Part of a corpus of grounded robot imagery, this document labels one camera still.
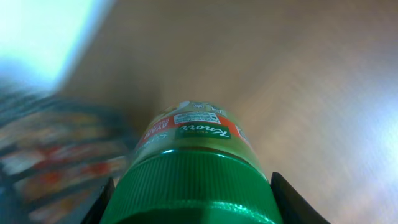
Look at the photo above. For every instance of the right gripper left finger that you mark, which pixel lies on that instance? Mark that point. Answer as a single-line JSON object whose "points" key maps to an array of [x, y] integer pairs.
{"points": [[96, 211]]}

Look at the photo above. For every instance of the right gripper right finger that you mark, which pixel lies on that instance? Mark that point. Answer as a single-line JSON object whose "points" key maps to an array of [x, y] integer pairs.
{"points": [[293, 208]]}

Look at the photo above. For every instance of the grey plastic shopping basket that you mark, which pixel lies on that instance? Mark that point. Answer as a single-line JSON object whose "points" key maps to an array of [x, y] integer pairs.
{"points": [[56, 154]]}

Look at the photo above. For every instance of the yellow seasoning jar green lid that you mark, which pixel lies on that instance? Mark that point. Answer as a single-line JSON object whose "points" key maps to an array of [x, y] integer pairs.
{"points": [[193, 164]]}

